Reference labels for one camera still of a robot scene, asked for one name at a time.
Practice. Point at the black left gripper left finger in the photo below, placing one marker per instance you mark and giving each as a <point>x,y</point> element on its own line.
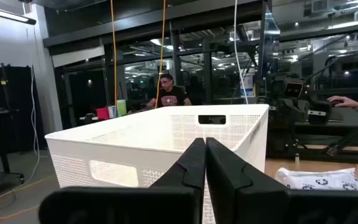
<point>154,205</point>

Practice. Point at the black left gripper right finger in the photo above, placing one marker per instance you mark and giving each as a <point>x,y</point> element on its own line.
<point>259,205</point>

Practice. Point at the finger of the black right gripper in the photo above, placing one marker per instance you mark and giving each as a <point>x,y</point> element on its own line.
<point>273,112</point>
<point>319,113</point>

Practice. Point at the white printed gauze package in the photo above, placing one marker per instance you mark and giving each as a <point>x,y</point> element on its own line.
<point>322,179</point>

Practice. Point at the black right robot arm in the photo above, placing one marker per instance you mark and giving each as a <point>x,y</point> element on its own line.
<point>283,137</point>

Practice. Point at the white perforated plastic basket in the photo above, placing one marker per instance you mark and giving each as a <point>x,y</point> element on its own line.
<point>135,133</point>

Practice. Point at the person's hand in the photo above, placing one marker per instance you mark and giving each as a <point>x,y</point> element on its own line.
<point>343,101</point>

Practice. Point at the black side desk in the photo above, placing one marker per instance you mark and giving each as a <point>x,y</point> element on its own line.
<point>350,119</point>

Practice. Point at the white and blue sign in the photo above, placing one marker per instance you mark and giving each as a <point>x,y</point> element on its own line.
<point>247,85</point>

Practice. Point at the blue container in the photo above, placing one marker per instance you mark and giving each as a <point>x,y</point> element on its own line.
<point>112,112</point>

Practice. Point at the pale green container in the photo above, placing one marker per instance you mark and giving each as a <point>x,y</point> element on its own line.
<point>121,108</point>

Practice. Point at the person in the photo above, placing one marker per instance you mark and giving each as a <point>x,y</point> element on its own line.
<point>170,98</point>

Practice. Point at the red container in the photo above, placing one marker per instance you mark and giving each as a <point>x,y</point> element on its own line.
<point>102,113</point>

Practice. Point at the black equipment rack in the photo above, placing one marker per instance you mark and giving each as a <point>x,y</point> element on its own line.
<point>8,124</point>

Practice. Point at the long ceiling light fixture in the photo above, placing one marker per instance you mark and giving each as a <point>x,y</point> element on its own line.
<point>5,14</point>

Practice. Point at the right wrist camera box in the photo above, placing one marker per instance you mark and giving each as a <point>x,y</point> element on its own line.
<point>293,89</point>

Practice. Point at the black metal table frame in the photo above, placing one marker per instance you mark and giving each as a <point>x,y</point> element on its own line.
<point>337,157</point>

